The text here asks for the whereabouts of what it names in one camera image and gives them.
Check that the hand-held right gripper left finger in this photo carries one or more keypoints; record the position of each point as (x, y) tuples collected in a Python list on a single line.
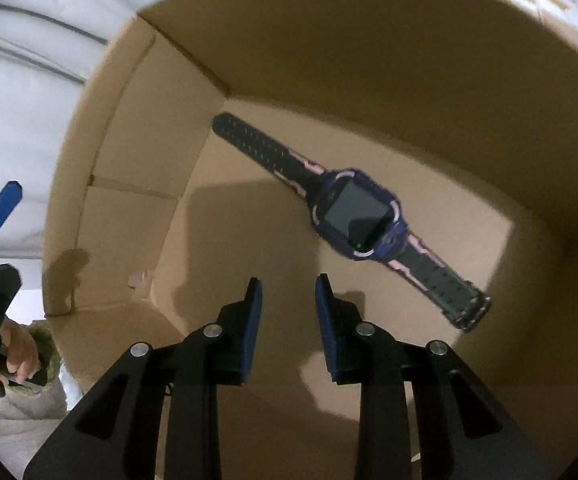
[(251, 330)]

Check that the person's left hand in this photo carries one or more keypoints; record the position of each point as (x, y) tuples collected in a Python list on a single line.
[(19, 352)]

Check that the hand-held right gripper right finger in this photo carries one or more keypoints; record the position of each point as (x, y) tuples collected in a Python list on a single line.
[(326, 330)]

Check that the white cloth with grey stripes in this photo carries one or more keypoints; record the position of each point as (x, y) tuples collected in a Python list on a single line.
[(44, 45)]

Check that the brown cardboard box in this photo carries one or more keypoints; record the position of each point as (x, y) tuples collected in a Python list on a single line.
[(419, 85)]

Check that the white green fluffy rug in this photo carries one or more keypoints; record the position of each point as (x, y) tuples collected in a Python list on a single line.
[(24, 420)]

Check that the dark blue smartwatch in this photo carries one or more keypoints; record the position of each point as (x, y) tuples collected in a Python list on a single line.
[(359, 210)]

